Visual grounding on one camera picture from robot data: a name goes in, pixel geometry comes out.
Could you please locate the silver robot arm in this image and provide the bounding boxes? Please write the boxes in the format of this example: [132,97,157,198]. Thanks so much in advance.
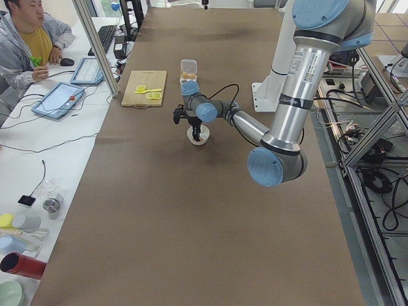
[173,1,376,187]

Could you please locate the light blue cup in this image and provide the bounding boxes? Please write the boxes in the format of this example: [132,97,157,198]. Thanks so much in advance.
[0,235,27,255]

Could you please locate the steel cylinder cup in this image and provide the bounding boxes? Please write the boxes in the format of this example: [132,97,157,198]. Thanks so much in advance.
[42,198,61,220]

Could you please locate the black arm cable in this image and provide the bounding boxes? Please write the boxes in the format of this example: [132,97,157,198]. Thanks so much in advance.
[206,84,240,111]

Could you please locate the black keyboard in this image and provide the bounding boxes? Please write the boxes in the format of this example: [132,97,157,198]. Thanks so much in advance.
[98,25,117,54]

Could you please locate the blue teach pendant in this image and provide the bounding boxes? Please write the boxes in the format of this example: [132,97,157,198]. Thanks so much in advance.
[31,82,85,120]
[70,57,103,86]

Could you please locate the black box device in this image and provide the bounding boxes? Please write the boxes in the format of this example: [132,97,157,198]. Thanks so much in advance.
[113,35,128,59]

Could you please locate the aluminium frame post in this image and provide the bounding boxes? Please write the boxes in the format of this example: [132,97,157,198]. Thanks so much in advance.
[72,0,119,97]

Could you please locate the blue teach pendant far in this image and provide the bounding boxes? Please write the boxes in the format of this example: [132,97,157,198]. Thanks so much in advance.
[70,57,103,86]

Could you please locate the seated person grey jacket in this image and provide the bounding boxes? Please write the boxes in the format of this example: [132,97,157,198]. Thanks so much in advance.
[1,1,74,123]

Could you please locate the red cylinder cup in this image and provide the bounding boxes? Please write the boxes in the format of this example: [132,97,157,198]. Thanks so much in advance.
[1,252,47,280]

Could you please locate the small black square pad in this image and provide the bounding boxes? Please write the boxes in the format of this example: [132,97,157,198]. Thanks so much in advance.
[17,195,36,207]

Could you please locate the green handled tool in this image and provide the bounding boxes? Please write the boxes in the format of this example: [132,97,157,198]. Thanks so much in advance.
[29,56,42,68]

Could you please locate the yellow plastic knife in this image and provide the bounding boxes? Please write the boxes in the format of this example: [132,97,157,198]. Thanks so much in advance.
[134,88,163,94]

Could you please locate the clear plastic egg box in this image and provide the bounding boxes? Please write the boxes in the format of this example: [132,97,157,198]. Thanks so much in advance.
[179,59,198,84]

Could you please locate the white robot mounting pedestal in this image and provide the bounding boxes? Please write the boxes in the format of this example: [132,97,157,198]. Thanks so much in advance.
[252,0,296,112]

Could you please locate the blue teach pendant near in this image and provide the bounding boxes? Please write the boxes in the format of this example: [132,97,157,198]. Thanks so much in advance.
[31,82,85,120]

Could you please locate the pale green bowl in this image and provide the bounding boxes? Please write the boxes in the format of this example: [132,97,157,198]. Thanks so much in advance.
[0,281,23,306]

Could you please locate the black computer mouse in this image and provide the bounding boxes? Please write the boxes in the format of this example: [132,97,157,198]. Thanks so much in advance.
[59,58,75,66]

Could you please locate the bamboo cutting board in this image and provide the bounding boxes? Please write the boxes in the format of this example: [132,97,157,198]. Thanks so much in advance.
[121,71,167,108]

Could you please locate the white ceramic bowl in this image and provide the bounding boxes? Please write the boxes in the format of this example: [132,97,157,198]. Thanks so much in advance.
[187,125,210,146]

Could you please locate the lemon slice near handle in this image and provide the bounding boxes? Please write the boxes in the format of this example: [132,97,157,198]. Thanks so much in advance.
[145,92,163,100]

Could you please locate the yellow plastic cup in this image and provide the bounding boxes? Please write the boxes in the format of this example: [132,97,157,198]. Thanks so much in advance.
[0,214,14,229]

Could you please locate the grey plastic cup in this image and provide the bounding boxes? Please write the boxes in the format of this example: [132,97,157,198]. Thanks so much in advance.
[12,214,41,233]

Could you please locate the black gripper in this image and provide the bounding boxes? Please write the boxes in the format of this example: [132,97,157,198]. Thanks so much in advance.
[187,116,202,141]

